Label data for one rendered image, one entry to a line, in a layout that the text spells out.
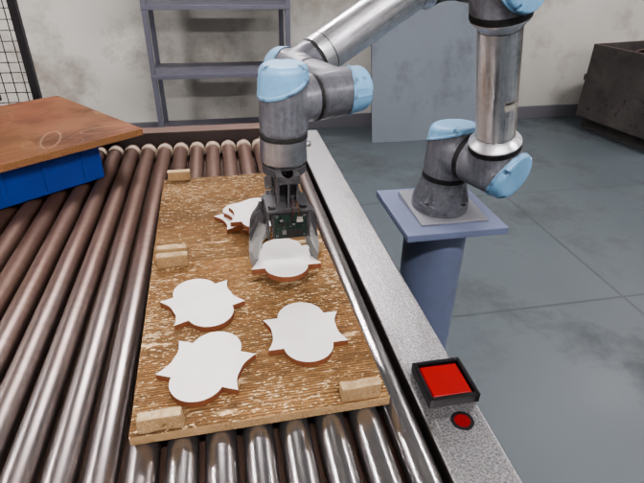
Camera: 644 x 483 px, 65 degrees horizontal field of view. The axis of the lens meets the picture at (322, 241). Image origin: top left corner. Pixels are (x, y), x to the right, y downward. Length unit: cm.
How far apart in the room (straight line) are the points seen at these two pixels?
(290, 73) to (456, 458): 56
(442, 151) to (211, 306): 68
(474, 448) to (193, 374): 40
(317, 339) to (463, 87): 409
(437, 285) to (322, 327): 66
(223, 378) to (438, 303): 85
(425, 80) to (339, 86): 382
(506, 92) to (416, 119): 350
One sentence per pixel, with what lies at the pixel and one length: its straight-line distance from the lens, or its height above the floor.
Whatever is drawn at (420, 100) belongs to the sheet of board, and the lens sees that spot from 460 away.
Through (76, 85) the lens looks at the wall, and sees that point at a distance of 479.
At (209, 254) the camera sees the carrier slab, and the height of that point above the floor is 94.
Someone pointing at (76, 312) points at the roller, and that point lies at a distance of 99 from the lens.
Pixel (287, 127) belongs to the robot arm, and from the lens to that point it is 77.
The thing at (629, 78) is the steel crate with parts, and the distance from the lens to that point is 513.
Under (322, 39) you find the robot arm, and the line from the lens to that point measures 94.
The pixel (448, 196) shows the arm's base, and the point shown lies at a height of 93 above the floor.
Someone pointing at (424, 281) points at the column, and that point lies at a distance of 143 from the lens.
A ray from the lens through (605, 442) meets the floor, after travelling 214.
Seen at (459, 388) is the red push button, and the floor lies 93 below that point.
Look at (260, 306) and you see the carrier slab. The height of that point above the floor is 94.
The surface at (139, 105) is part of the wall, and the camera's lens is 474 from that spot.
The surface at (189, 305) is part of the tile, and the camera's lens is 90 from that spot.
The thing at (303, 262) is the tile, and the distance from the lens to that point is 92.
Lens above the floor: 148
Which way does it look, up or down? 31 degrees down
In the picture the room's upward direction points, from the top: 1 degrees clockwise
